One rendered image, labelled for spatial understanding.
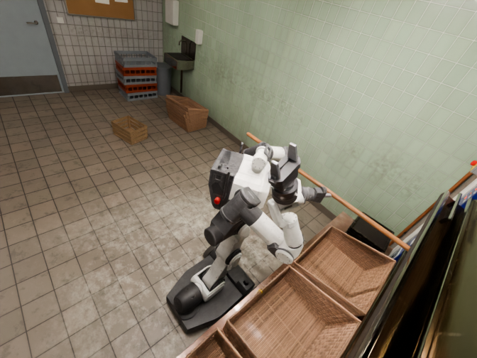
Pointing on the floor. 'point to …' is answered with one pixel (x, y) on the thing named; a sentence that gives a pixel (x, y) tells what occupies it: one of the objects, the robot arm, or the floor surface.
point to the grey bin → (163, 79)
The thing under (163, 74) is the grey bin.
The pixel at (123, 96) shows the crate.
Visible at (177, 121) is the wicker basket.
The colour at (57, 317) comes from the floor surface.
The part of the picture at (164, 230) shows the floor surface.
